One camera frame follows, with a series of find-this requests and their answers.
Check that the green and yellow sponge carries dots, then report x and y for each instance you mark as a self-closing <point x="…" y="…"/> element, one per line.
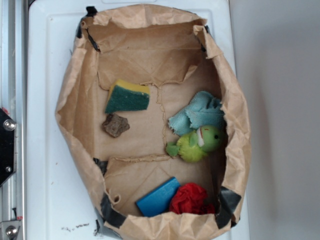
<point x="126" y="96"/>

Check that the brown paper bag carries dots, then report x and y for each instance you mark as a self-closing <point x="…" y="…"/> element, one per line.
<point x="170" y="51"/>

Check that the green plush toy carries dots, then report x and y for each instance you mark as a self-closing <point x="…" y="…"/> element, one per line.
<point x="197" y="144"/>

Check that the light blue cloth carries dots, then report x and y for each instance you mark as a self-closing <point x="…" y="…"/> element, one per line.
<point x="203" y="109"/>

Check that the brown rock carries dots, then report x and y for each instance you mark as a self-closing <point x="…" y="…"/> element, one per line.
<point x="115" y="125"/>

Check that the blue rectangular block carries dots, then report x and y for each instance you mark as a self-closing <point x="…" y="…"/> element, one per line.
<point x="158" y="200"/>

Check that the red crumpled paper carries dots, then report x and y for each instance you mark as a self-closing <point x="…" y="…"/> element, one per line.
<point x="190" y="198"/>

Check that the black mounting bracket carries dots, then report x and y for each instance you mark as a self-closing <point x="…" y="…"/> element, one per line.
<point x="7" y="146"/>

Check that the aluminium frame rail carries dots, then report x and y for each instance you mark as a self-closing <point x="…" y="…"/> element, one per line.
<point x="13" y="99"/>

